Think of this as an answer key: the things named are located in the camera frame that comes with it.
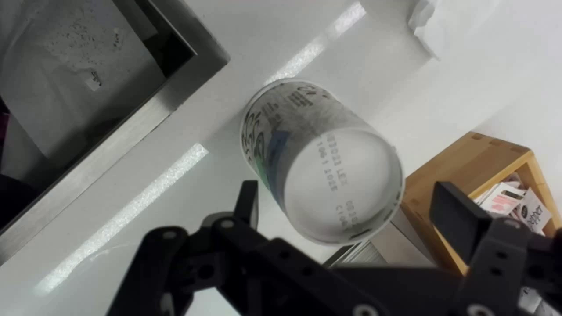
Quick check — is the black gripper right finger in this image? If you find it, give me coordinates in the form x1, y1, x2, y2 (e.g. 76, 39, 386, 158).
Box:
430, 181, 494, 267

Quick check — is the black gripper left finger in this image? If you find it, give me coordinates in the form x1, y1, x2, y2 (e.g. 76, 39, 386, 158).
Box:
234, 181, 258, 228

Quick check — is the patterned paper cup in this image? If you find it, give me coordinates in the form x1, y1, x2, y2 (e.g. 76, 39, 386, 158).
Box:
241, 79, 404, 244

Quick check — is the small wooden packet box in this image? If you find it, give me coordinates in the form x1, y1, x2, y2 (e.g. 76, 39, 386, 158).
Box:
401, 132, 562, 278

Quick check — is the near square counter opening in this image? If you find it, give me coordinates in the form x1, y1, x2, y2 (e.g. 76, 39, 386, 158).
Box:
0, 0, 228, 260

